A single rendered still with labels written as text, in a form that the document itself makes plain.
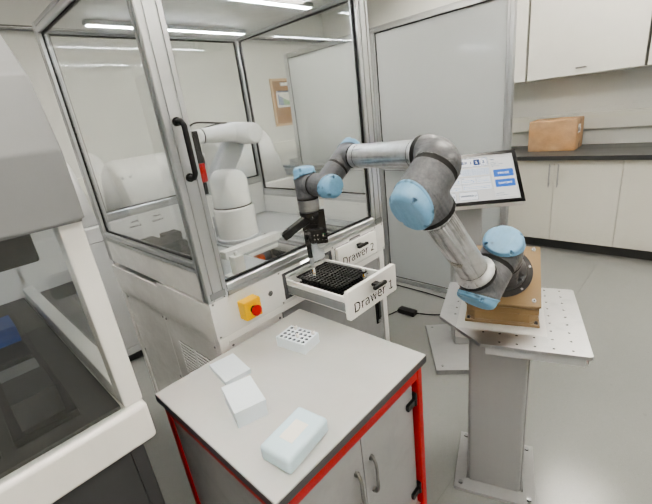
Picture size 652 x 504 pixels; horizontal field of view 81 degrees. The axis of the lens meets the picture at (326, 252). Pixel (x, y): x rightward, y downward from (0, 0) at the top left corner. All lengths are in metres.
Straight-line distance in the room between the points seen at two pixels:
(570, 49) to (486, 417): 3.45
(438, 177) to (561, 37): 3.56
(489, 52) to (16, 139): 2.52
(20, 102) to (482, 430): 1.70
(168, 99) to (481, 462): 1.73
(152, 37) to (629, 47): 3.75
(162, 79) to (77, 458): 0.97
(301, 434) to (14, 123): 0.86
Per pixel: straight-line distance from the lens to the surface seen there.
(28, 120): 0.92
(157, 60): 1.28
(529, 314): 1.44
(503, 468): 1.87
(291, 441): 0.99
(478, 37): 2.89
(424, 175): 0.93
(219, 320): 1.41
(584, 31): 4.38
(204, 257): 1.32
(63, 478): 1.10
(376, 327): 2.16
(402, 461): 1.47
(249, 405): 1.11
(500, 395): 1.62
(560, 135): 4.33
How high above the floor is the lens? 1.51
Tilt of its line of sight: 20 degrees down
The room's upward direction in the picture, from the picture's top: 7 degrees counter-clockwise
